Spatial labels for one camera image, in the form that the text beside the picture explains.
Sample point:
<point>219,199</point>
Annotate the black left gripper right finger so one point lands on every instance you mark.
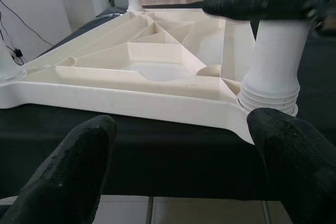
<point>302,169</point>

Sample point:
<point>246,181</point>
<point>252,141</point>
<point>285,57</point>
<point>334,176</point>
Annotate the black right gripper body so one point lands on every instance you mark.
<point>324,1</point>

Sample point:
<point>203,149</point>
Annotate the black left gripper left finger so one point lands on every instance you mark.
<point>65,171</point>

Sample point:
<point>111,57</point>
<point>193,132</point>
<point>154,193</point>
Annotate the white plastic table top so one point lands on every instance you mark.
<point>118,98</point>

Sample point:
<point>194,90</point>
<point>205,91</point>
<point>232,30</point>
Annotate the black tablecloth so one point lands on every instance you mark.
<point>170,161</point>

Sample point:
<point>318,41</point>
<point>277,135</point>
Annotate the clear tape strip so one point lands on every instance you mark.
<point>111,14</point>

